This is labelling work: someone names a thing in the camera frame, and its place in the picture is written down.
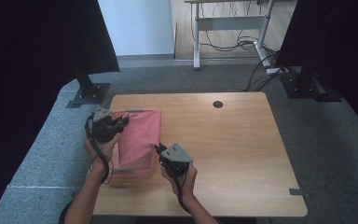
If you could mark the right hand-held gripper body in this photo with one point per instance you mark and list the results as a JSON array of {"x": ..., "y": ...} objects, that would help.
[{"x": 175, "y": 157}]

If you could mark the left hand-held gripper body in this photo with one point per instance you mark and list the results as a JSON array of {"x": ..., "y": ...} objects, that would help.
[{"x": 104, "y": 127}]

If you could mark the pink cloth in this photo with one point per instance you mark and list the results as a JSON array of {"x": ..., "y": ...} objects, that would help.
[{"x": 140, "y": 137}]

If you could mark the pink plastic basket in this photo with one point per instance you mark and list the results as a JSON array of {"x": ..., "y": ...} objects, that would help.
[{"x": 136, "y": 172}]

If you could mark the person's left hand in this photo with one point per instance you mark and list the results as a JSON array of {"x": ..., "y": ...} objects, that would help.
[{"x": 104, "y": 149}]

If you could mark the person's right hand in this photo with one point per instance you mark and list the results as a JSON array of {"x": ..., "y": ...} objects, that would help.
[{"x": 190, "y": 180}]

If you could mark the black metal stand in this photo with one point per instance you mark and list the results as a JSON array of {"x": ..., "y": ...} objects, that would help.
[
  {"x": 304, "y": 84},
  {"x": 88, "y": 91}
]

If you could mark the black curtain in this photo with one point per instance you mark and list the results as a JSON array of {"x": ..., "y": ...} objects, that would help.
[
  {"x": 37, "y": 46},
  {"x": 335, "y": 40}
]

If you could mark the white power strip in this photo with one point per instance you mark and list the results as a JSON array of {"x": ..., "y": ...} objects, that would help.
[{"x": 275, "y": 70}]

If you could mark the white desk frame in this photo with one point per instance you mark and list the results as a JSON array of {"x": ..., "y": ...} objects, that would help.
[{"x": 230, "y": 23}]

